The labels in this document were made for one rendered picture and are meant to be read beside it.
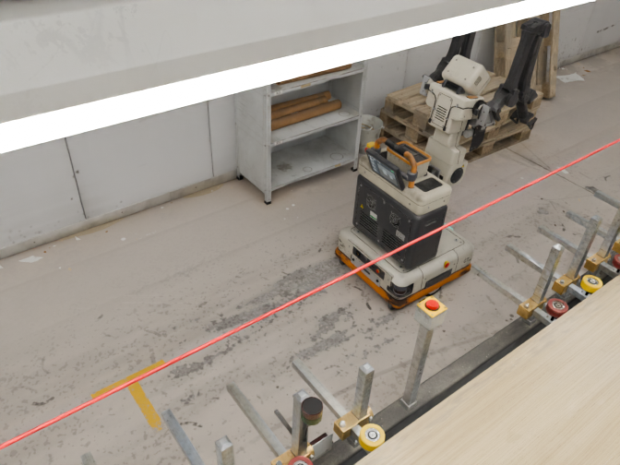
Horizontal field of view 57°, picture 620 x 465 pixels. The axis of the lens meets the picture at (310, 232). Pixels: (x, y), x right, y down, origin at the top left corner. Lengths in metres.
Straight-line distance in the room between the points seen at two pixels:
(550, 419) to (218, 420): 1.61
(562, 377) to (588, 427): 0.20
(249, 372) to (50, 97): 2.84
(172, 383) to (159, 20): 2.83
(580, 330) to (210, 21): 2.15
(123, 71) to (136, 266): 3.48
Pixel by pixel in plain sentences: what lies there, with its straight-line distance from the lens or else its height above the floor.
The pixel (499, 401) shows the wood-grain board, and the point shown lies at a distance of 2.09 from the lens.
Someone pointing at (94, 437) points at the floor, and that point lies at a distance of 3.07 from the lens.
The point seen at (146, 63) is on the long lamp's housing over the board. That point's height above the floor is 2.35.
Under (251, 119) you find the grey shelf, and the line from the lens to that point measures 4.12.
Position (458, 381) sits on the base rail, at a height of 0.70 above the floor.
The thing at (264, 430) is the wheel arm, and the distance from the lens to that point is 1.94.
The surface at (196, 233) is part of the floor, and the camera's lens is 4.06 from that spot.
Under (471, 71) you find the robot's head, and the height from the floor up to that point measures 1.36.
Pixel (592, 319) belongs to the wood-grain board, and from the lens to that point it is 2.51.
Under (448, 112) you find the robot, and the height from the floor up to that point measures 1.14.
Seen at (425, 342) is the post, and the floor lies 1.07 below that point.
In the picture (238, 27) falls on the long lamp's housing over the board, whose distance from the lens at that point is 0.45.
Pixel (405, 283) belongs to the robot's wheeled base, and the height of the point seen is 0.25.
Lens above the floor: 2.50
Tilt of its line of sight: 38 degrees down
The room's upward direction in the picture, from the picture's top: 3 degrees clockwise
